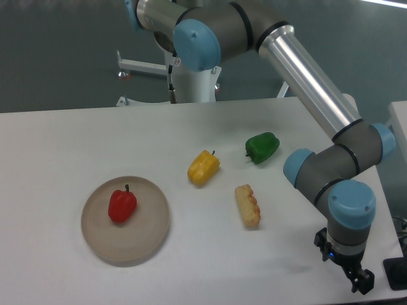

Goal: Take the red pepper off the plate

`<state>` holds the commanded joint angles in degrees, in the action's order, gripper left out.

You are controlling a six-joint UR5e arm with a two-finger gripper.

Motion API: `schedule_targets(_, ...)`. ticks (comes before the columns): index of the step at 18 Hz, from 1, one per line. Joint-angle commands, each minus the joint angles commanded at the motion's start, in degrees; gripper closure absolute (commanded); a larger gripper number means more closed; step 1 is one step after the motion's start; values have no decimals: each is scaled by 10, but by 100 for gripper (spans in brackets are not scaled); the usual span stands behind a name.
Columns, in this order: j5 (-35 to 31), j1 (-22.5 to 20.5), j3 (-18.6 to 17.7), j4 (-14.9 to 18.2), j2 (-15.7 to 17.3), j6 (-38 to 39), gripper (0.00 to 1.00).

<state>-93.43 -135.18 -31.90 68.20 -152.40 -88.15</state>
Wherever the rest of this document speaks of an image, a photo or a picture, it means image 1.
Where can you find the yellow bell pepper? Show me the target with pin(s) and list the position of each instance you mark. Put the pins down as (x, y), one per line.
(205, 165)

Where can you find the red bell pepper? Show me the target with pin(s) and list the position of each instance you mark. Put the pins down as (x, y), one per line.
(122, 205)

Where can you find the black device at right edge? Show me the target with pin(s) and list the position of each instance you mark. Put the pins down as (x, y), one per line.
(395, 270)

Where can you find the beige round plate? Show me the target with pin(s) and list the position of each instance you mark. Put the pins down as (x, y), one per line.
(138, 238)

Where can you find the white side table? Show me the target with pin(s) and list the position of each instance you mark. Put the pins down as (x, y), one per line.
(398, 112)

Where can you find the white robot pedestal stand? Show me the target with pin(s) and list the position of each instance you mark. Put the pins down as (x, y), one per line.
(183, 86)

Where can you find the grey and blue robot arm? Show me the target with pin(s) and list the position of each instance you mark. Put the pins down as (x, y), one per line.
(203, 38)

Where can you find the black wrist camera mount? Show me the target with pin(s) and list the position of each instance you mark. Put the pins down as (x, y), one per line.
(320, 241)

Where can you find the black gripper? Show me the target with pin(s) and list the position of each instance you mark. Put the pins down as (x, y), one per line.
(362, 280)

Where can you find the yellow toy pizza slice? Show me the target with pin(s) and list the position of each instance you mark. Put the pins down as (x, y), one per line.
(248, 206)

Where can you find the green bell pepper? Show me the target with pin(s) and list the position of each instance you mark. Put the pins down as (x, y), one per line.
(260, 147)

